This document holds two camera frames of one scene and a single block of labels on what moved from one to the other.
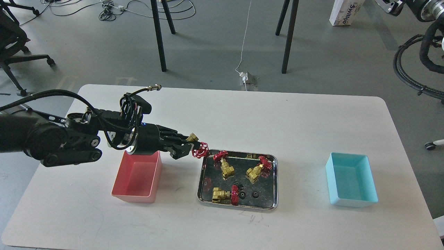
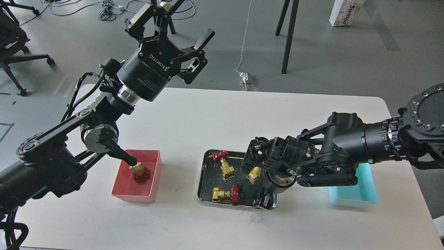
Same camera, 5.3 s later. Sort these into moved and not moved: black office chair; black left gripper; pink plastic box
Moved: black left gripper
Not moved: pink plastic box; black office chair
